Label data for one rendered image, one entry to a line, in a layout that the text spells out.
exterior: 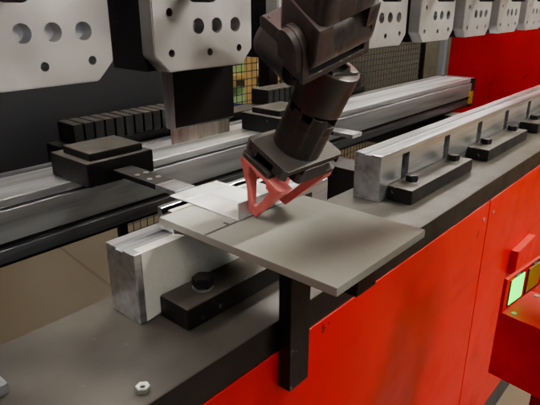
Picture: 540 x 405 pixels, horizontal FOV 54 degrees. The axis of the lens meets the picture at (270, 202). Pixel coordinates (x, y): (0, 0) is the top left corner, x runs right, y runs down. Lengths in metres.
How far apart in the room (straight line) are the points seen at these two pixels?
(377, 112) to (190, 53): 0.97
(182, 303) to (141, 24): 0.32
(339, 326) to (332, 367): 0.07
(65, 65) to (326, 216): 0.34
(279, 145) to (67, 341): 0.34
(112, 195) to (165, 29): 0.40
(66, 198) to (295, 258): 0.45
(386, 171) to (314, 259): 0.55
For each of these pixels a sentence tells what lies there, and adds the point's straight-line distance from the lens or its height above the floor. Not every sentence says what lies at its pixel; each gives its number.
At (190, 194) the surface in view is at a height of 1.00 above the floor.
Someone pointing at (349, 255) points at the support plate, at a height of 1.00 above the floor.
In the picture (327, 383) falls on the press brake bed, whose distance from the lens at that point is 0.86.
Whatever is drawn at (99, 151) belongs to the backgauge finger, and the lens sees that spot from 0.85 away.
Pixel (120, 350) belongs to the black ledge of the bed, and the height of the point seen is 0.87.
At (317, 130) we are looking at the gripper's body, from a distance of 0.57.
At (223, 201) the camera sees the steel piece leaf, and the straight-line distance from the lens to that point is 0.70.
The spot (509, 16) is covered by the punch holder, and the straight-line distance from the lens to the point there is 1.51.
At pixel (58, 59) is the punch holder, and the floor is 1.20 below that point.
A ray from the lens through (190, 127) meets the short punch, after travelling 0.69.
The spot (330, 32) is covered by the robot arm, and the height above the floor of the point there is 1.22.
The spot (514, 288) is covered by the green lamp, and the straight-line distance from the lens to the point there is 0.96.
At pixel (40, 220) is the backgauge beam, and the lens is 0.88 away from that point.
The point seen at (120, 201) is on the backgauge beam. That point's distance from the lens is 0.94.
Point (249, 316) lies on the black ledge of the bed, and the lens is 0.69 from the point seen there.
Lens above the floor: 1.25
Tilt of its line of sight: 21 degrees down
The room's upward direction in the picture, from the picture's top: straight up
